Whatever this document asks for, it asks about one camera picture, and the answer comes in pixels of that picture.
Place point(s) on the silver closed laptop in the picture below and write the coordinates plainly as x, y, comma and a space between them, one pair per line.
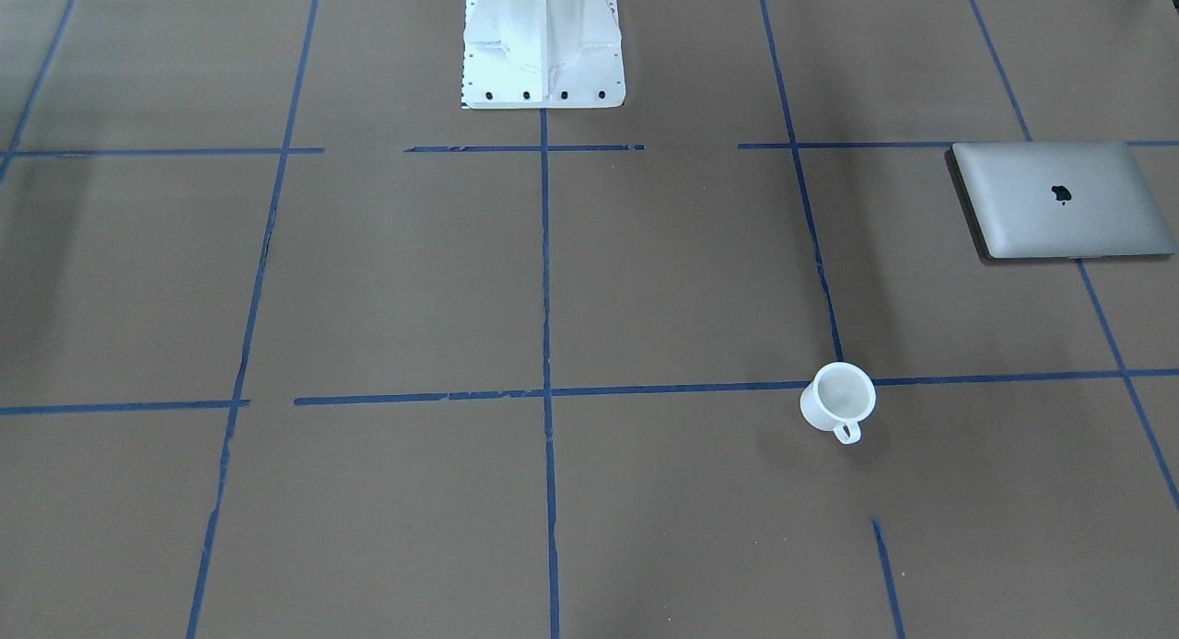
1060, 200

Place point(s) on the white pedestal column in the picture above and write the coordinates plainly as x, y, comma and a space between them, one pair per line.
542, 54

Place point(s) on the white ceramic cup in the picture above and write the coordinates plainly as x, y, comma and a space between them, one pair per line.
838, 399

